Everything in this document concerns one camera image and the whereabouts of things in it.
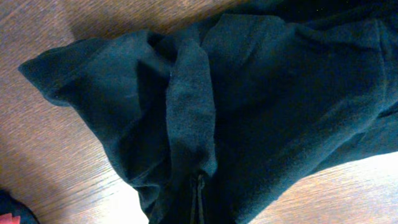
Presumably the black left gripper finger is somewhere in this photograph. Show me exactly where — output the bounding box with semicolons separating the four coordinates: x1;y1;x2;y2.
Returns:
190;176;198;224
197;174;205;224

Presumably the dark teal t-shirt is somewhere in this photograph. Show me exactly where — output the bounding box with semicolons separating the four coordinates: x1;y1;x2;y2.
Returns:
19;1;397;223

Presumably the red folded printed shirt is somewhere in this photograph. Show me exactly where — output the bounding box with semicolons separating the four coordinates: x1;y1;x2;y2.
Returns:
0;213;21;224

